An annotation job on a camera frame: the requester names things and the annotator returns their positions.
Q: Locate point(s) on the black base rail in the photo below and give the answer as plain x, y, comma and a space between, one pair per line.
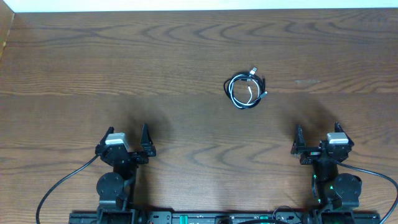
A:
187, 218

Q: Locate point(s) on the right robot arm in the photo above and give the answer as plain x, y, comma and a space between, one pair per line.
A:
337, 193

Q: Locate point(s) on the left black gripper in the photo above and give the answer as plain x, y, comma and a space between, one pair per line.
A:
148, 148

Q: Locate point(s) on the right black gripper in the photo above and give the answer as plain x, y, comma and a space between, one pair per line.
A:
311, 154

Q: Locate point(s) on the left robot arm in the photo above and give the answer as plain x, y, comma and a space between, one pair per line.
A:
116, 188

